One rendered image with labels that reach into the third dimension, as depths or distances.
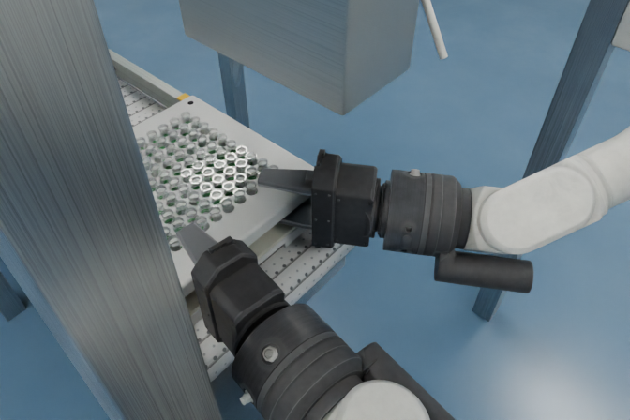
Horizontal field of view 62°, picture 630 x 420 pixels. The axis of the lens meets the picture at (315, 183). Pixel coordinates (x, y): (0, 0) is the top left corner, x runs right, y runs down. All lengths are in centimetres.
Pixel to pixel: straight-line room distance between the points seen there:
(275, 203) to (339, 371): 22
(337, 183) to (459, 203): 12
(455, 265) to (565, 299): 132
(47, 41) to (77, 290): 11
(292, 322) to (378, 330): 122
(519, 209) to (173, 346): 34
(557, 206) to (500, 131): 187
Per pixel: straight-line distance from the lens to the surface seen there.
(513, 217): 53
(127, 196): 24
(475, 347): 167
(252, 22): 49
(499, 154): 228
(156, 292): 29
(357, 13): 42
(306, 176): 55
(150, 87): 87
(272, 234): 60
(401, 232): 53
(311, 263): 62
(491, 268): 57
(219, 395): 94
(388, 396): 40
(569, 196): 55
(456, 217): 53
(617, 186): 60
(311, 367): 41
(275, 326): 43
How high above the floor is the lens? 141
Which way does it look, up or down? 44 degrees down
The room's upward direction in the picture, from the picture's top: straight up
